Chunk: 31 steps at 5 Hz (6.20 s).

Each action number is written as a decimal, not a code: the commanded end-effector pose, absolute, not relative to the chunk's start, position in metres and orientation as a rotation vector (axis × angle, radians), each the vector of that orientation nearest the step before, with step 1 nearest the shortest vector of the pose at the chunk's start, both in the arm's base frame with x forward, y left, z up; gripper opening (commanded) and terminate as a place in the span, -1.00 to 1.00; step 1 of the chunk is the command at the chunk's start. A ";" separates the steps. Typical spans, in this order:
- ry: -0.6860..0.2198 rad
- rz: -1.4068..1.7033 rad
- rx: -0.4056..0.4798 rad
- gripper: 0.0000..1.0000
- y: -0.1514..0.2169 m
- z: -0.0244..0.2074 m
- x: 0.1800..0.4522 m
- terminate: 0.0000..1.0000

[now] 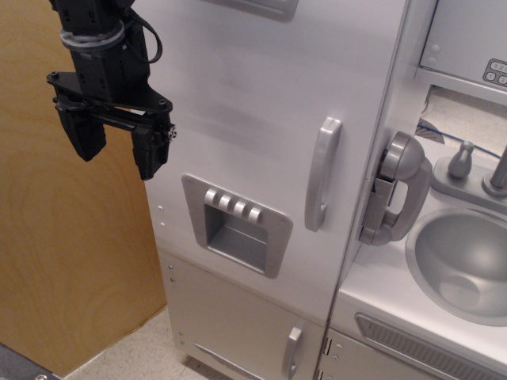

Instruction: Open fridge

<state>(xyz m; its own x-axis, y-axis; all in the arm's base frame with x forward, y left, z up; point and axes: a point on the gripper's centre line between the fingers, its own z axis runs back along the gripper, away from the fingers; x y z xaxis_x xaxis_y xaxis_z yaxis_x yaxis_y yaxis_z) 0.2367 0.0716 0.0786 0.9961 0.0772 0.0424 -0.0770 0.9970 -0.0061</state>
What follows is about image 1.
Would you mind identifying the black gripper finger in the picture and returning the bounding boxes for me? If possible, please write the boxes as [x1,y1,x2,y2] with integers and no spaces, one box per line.
[55,105,106,162]
[132,112,177,181]

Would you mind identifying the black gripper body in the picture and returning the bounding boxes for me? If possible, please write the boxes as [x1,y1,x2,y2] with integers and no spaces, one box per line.
[47,51,173,124]

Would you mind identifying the white toy fridge door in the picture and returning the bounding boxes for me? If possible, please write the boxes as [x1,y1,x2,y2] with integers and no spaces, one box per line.
[135,1,408,325]

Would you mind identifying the grey fridge door handle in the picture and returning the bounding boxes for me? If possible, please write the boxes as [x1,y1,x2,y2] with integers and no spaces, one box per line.
[304,117,342,232]

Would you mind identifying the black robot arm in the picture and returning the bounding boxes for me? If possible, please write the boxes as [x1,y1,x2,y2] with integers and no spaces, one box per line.
[47,1,176,181]

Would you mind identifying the grey ice dispenser panel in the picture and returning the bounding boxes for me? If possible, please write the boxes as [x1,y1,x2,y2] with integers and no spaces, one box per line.
[181,174,293,279]

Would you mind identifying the plywood board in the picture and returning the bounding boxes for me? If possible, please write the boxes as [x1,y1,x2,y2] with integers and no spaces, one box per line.
[1,1,165,376]

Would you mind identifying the white lower freezer door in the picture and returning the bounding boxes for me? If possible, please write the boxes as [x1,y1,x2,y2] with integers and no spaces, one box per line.
[159,253,324,379]

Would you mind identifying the black equipment base corner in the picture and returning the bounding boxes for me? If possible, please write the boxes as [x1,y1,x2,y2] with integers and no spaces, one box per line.
[0,344,61,380]

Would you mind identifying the grey toy telephone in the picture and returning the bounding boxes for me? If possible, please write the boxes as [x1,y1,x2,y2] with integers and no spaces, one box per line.
[359,131,433,246]

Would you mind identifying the white toy kitchen cabinet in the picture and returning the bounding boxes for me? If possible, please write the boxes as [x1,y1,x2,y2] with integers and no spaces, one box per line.
[321,1,506,379]

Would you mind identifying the grey toy faucet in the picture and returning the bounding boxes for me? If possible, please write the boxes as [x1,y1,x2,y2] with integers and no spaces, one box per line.
[431,141,506,215]

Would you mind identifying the grey toy sink basin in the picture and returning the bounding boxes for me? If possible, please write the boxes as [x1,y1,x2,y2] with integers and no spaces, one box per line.
[405,208,506,327]

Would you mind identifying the toy microwave with keypad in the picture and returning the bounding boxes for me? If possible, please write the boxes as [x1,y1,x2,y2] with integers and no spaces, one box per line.
[416,1,506,105]

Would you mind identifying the grey lower door handle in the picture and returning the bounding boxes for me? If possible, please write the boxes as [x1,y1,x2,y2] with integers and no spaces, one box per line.
[281,326,303,380]

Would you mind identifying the blue cable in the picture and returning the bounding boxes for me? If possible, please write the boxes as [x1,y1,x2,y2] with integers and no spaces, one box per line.
[416,123,504,160]

